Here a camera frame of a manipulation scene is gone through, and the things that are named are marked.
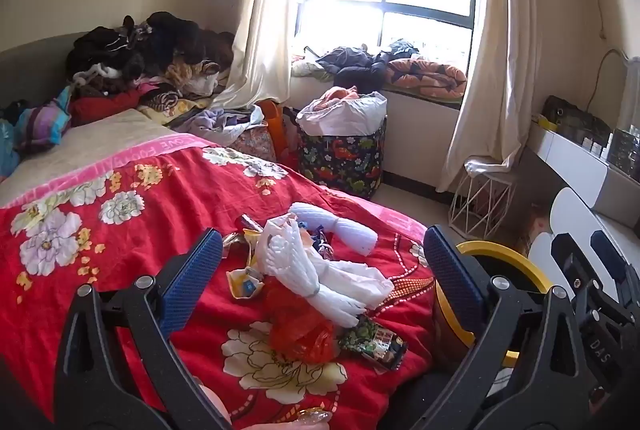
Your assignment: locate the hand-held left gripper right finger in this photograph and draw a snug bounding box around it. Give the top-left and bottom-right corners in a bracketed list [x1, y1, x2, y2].
[422, 225, 590, 430]

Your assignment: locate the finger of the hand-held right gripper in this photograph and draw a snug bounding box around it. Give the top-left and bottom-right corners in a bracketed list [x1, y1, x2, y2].
[590, 230, 633, 311]
[550, 232, 596, 311]

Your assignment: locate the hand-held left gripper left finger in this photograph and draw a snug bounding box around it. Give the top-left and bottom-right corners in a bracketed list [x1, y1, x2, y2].
[54, 227, 233, 430]

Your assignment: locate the gold foil wrapper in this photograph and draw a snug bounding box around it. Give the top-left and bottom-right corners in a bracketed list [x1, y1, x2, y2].
[221, 231, 258, 261]

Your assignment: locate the yellow snack wrapper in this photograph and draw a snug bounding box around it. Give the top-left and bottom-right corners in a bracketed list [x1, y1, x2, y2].
[226, 260, 266, 298]

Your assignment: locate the yellow-rimmed black trash bin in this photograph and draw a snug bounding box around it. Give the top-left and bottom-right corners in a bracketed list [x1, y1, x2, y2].
[432, 240, 553, 368]

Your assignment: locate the green snack packet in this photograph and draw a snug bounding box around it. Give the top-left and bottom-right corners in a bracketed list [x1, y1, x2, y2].
[337, 315, 408, 371]

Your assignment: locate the orange plastic bag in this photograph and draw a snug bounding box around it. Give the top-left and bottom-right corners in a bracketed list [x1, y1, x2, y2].
[262, 277, 336, 363]

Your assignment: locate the white foam net sleeve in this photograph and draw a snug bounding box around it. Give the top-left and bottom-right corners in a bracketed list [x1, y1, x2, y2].
[290, 202, 378, 255]

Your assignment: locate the white plastic bag bundle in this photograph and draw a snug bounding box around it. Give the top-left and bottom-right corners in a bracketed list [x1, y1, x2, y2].
[255, 215, 396, 326]

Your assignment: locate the person's left hand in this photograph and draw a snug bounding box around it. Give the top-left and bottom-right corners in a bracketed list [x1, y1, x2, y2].
[197, 382, 332, 430]

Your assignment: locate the white chair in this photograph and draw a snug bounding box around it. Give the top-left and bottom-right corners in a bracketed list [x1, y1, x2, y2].
[527, 187, 640, 291]

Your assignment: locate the red floral blanket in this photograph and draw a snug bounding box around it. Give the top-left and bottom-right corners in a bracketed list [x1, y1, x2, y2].
[0, 137, 441, 430]

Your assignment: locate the white vanity desk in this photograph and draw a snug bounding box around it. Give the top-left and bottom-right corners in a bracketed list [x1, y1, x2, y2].
[527, 122, 640, 231]

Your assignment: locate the clear acrylic organizer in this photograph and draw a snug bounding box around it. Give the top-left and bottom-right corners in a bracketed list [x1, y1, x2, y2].
[607, 127, 640, 183]

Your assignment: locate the black handbag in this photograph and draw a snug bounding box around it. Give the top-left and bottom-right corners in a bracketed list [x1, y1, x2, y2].
[542, 96, 613, 145]

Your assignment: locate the floral fabric bag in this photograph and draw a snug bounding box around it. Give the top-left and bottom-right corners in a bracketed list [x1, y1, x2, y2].
[230, 125, 278, 163]

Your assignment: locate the wavy-framed mirror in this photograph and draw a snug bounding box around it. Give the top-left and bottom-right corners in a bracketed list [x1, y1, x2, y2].
[587, 48, 640, 141]

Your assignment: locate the lavender clothes heap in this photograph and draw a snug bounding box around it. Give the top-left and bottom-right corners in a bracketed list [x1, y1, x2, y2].
[170, 104, 266, 145]

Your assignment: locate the dinosaur print laundry basket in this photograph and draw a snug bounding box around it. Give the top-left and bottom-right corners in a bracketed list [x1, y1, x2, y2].
[296, 117, 388, 201]

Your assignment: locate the beige bed sheet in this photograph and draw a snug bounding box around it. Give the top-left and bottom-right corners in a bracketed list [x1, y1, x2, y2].
[0, 109, 166, 205]

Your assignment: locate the white plastic liner bag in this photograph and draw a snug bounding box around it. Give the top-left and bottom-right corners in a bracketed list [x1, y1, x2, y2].
[296, 90, 388, 137]

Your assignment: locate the cream curtain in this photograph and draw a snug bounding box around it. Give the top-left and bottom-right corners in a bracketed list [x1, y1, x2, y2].
[212, 0, 321, 111]
[435, 0, 538, 193]

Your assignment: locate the orange patterned quilt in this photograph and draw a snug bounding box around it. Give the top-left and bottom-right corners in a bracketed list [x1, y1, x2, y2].
[385, 57, 468, 100]

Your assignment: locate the striped blue purple pillow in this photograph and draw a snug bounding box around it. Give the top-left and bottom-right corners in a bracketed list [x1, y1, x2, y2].
[12, 84, 73, 153]

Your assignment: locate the pink orange cloth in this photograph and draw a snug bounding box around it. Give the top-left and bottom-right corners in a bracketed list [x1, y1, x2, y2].
[307, 86, 361, 111]

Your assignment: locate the pile of dark clothes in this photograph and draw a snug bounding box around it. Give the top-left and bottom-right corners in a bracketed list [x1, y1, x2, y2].
[65, 11, 236, 111]

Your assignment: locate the dark clothes heap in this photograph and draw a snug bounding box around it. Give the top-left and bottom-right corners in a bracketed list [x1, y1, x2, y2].
[315, 38, 421, 90]

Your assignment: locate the grey headboard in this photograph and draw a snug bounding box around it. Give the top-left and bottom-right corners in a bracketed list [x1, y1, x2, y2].
[0, 32, 96, 111]

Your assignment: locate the white wire side table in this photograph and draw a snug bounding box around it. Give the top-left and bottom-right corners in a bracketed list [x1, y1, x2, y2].
[448, 157, 518, 243]

